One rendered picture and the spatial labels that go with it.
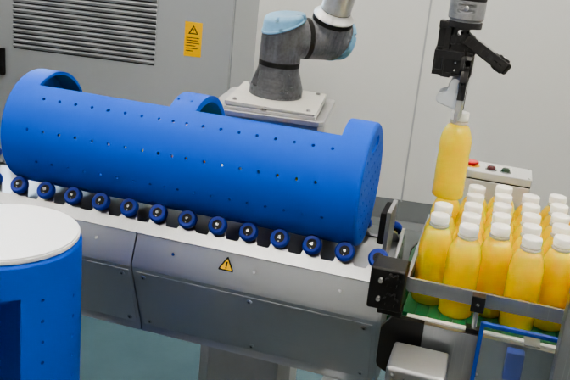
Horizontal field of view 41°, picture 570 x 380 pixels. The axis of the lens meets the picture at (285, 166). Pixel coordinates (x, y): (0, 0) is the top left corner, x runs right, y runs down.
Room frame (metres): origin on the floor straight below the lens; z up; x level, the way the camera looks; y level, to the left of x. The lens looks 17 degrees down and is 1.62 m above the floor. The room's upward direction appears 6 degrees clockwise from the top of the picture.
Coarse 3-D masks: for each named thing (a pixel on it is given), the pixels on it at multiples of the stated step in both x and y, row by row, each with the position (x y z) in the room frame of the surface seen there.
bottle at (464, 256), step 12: (456, 240) 1.44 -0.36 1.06; (468, 240) 1.43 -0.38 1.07; (456, 252) 1.42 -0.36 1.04; (468, 252) 1.42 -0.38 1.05; (480, 252) 1.43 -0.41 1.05; (456, 264) 1.42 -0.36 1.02; (468, 264) 1.41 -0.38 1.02; (480, 264) 1.43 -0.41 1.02; (444, 276) 1.44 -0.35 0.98; (456, 276) 1.42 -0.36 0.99; (468, 276) 1.41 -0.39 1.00; (468, 288) 1.42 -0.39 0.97; (444, 300) 1.43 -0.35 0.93; (444, 312) 1.42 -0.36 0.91; (456, 312) 1.41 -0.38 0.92; (468, 312) 1.42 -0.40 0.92
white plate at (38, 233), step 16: (0, 208) 1.43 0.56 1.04; (16, 208) 1.44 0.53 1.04; (32, 208) 1.45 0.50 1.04; (48, 208) 1.46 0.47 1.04; (0, 224) 1.35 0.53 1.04; (16, 224) 1.36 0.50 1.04; (32, 224) 1.37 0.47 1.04; (48, 224) 1.37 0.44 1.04; (64, 224) 1.38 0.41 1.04; (0, 240) 1.28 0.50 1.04; (16, 240) 1.29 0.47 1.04; (32, 240) 1.29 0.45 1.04; (48, 240) 1.30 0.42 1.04; (64, 240) 1.31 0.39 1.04; (0, 256) 1.21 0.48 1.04; (16, 256) 1.22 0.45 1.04; (32, 256) 1.23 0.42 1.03; (48, 256) 1.25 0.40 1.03
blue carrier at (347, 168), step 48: (48, 96) 1.76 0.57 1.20; (96, 96) 1.75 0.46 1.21; (192, 96) 1.75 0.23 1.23; (48, 144) 1.71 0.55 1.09; (96, 144) 1.68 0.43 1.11; (144, 144) 1.65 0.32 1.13; (192, 144) 1.63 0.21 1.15; (240, 144) 1.61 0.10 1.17; (288, 144) 1.59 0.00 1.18; (336, 144) 1.58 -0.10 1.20; (96, 192) 1.74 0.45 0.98; (144, 192) 1.67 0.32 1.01; (192, 192) 1.62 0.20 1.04; (240, 192) 1.59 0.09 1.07; (288, 192) 1.56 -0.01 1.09; (336, 192) 1.53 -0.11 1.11; (336, 240) 1.59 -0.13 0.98
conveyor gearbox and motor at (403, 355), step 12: (396, 348) 1.35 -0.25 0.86; (408, 348) 1.35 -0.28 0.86; (420, 348) 1.36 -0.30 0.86; (396, 360) 1.30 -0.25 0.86; (408, 360) 1.30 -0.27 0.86; (420, 360) 1.31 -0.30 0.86; (432, 360) 1.31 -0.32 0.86; (444, 360) 1.32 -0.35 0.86; (396, 372) 1.27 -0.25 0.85; (408, 372) 1.27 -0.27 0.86; (420, 372) 1.27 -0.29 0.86; (432, 372) 1.27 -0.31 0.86; (444, 372) 1.28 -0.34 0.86
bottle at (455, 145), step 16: (448, 128) 1.62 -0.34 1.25; (464, 128) 1.61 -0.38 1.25; (448, 144) 1.61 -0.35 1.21; (464, 144) 1.60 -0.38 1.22; (448, 160) 1.60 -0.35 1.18; (464, 160) 1.61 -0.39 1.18; (448, 176) 1.60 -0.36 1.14; (464, 176) 1.61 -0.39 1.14; (432, 192) 1.63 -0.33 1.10; (448, 192) 1.60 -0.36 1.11
